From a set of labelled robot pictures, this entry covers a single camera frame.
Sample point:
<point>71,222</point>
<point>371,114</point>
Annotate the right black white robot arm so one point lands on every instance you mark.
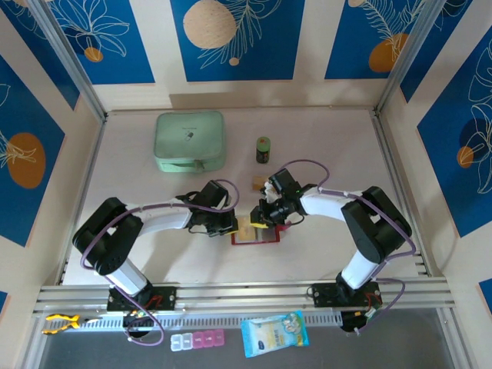
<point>376,230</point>

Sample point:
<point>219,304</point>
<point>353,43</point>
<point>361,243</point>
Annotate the blue wet wipes packet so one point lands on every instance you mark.
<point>273,334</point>

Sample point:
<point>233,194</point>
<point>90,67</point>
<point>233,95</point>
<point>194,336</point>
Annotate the aluminium table side rail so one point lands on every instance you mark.
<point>381,130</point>

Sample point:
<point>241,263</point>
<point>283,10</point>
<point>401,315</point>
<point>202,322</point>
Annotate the white and pink pill organizer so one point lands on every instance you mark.
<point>197,340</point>

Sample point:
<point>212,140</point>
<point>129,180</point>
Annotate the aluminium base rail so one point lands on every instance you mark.
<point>246,296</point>

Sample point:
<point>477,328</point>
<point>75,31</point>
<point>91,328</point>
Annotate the dark bottle with green lid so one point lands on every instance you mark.
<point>263,151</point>

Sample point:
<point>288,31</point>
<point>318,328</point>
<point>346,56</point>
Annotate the aluminium frame post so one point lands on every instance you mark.
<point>69,57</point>
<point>408,57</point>

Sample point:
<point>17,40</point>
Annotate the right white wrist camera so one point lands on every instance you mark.
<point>270,193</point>

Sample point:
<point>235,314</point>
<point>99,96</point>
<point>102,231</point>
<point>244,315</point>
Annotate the red leather card holder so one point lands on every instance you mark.
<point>267,234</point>

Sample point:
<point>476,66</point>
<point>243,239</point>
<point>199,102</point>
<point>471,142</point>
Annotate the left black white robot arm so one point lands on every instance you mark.
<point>115,257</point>

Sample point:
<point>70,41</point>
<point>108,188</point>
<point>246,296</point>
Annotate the mint green zip pouch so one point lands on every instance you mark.
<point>188,138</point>

